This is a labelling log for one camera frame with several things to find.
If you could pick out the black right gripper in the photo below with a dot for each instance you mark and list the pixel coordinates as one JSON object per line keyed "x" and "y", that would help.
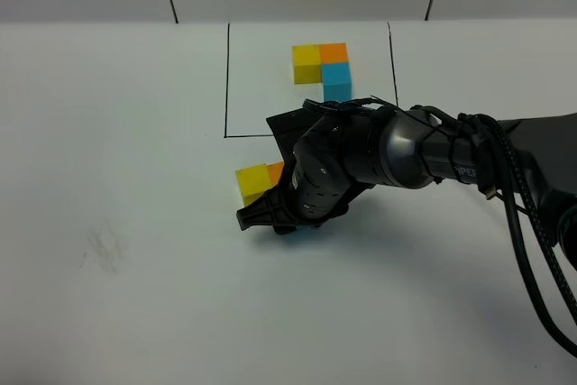
{"x": 317, "y": 190}

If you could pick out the yellow wooden cube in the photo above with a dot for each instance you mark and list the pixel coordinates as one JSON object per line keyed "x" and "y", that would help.
{"x": 253, "y": 182}

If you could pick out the orange wooden cube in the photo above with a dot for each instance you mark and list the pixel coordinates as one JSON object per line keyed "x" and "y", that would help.
{"x": 275, "y": 172}

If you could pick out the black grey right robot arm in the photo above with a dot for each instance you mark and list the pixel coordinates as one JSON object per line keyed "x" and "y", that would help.
{"x": 334, "y": 151}

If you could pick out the template blue cube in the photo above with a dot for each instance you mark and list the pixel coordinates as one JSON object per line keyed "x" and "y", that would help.
{"x": 337, "y": 82}

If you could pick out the template yellow cube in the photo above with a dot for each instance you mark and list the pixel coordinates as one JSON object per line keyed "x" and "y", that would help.
{"x": 307, "y": 65}

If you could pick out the template orange cube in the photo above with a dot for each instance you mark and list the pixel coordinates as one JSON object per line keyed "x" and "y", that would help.
{"x": 332, "y": 53}

